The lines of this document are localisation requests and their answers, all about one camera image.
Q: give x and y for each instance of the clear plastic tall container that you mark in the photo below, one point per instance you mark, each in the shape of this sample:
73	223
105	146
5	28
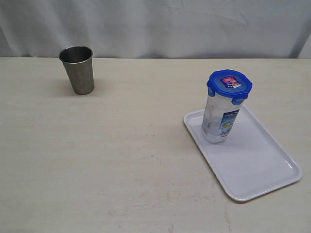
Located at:
219	116

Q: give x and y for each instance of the blue snap-lock lid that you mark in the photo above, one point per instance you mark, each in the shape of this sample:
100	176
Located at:
229	84

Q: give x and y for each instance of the stainless steel cup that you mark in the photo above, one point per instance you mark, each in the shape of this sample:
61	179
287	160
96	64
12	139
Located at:
77	61

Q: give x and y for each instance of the white rectangular tray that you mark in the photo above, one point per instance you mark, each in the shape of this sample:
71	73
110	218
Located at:
250	163

